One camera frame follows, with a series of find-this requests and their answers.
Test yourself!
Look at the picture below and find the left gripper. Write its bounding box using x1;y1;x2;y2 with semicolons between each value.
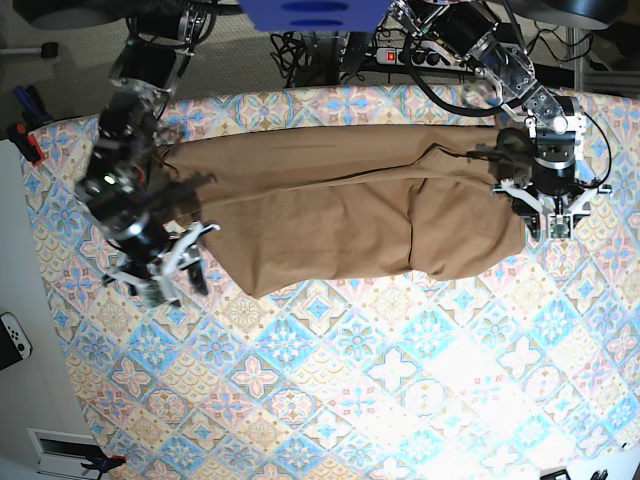
492;179;612;242

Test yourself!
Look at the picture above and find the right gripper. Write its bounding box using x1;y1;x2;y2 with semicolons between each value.
102;222;220;304

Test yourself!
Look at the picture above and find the brown t-shirt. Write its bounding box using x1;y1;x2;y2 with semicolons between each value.
168;125;525;298

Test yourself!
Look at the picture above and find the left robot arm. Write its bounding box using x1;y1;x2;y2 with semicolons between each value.
389;1;611;239

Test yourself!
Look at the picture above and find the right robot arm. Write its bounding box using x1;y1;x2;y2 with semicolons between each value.
75;1;218;308

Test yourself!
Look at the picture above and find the white game controller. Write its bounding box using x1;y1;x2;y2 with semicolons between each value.
1;312;33;359

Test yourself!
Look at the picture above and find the patterned tile tablecloth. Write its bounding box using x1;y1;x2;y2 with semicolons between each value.
23;94;639;479

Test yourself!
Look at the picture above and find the white power strip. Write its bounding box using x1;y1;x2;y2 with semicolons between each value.
374;47;451;68

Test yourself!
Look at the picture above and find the orange black bottom clamp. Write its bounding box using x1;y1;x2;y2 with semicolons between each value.
81;456;126;477

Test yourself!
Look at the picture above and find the red black table clamp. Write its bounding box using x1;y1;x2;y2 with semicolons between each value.
7;123;44;166

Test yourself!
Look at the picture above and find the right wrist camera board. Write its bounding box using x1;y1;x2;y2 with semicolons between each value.
143;283;174;308

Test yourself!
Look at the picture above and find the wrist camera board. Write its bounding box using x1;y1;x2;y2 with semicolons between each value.
546;214;573;240
143;283;174;308

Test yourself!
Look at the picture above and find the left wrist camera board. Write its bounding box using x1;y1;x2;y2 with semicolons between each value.
546;214;573;240

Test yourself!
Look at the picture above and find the white wall vent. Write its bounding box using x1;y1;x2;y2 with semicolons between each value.
27;428;102;479

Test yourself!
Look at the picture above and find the blue handled clamp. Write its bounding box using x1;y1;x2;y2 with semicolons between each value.
13;85;54;129

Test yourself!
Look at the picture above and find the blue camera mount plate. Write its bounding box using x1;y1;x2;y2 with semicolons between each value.
238;0;392;32

